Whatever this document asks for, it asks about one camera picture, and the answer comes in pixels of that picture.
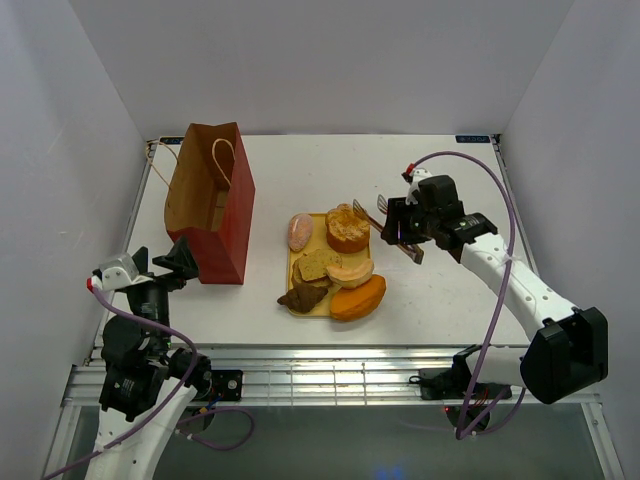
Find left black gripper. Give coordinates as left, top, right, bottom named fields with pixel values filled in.
left=132, top=233, right=199, bottom=351

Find seeded bread slice top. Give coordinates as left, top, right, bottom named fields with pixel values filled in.
left=298, top=249, right=343, bottom=282

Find flower shaped golden bread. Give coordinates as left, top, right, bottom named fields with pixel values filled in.
left=325, top=203, right=370, bottom=254

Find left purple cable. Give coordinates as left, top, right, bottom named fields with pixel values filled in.
left=39, top=289, right=256, bottom=480

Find red paper bag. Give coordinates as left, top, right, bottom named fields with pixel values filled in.
left=164, top=122, right=256, bottom=285

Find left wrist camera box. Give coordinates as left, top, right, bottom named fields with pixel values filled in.
left=86, top=253, right=151, bottom=292

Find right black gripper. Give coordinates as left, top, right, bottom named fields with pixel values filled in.
left=380, top=197, right=438, bottom=245

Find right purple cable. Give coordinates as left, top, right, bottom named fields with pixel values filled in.
left=412, top=150, right=527, bottom=441

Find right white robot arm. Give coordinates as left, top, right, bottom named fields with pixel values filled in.
left=381, top=169, right=608, bottom=404

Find seeded bread slice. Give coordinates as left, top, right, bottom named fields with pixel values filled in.
left=298, top=249, right=343, bottom=282
left=291, top=260, right=333, bottom=288

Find aluminium frame rail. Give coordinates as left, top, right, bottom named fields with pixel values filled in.
left=62, top=344, right=601, bottom=407

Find purple cable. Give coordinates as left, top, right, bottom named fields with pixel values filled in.
left=412, top=150, right=527, bottom=441
left=39, top=289, right=256, bottom=480

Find yellow plastic tray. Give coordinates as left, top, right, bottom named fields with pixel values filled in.
left=277, top=204, right=387, bottom=322

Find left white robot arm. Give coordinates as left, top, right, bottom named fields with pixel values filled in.
left=86, top=237, right=212, bottom=479

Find metal serving tongs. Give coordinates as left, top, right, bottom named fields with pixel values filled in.
left=351, top=193, right=426, bottom=265

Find seeded bread slice bottom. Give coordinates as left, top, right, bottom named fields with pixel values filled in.
left=291, top=260, right=333, bottom=288

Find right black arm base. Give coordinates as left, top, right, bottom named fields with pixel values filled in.
left=408, top=345, right=512, bottom=404

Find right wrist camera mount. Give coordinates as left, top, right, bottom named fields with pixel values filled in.
left=402, top=164, right=433, bottom=206

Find orange oval bread loaf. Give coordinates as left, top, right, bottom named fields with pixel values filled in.
left=329, top=274, right=387, bottom=322

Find brown chocolate croissant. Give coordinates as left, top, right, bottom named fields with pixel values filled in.
left=277, top=284, right=328, bottom=314

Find pale crescent bread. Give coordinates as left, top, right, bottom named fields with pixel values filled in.
left=326, top=259, right=374, bottom=289

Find pink sugared bread roll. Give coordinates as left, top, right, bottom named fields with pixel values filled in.
left=287, top=213, right=314, bottom=252

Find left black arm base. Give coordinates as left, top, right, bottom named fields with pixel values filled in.
left=185, top=354, right=244, bottom=403

